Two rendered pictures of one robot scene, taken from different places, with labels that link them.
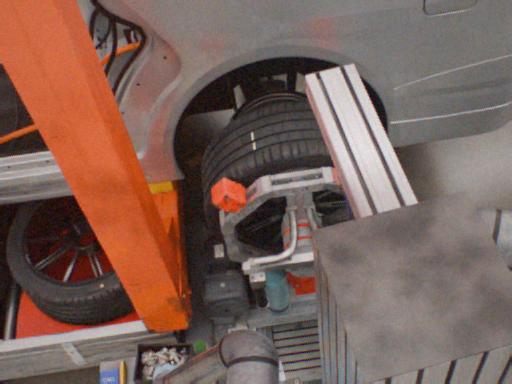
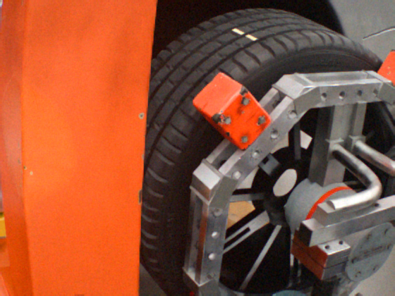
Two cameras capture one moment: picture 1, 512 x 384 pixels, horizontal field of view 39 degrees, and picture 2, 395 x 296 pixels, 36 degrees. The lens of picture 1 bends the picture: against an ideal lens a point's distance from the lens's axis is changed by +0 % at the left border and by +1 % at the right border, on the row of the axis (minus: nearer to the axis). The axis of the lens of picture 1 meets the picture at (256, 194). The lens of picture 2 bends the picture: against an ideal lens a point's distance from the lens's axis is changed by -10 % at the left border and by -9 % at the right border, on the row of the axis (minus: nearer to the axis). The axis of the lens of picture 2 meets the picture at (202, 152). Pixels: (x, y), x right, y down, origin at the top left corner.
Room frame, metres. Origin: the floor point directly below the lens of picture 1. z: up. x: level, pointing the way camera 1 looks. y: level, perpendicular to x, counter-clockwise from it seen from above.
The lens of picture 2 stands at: (0.54, 0.66, 1.46)
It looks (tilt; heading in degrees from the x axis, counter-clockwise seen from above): 25 degrees down; 327
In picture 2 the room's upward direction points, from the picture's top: 6 degrees clockwise
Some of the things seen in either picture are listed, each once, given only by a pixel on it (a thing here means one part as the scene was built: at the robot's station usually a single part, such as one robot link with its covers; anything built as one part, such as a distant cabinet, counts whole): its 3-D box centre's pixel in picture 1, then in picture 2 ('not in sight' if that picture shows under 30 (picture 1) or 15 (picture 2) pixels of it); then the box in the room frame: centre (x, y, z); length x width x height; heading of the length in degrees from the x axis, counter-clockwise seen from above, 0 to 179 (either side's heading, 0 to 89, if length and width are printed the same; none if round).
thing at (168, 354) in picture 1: (165, 367); not in sight; (1.04, 0.43, 0.51); 0.20 x 0.14 x 0.13; 80
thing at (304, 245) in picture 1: (304, 242); (340, 227); (1.26, -0.13, 0.85); 0.21 x 0.14 x 0.14; 178
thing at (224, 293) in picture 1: (225, 273); not in sight; (1.53, 0.19, 0.26); 0.42 x 0.18 x 0.35; 178
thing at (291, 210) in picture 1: (273, 230); (336, 158); (1.21, -0.03, 1.03); 0.19 x 0.18 x 0.11; 178
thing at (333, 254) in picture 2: (257, 272); (320, 249); (1.13, 0.04, 0.93); 0.09 x 0.05 x 0.05; 178
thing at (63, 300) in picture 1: (91, 244); not in sight; (1.70, 0.74, 0.39); 0.66 x 0.66 x 0.24
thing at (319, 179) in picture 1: (301, 224); (319, 209); (1.33, -0.13, 0.85); 0.54 x 0.07 x 0.54; 88
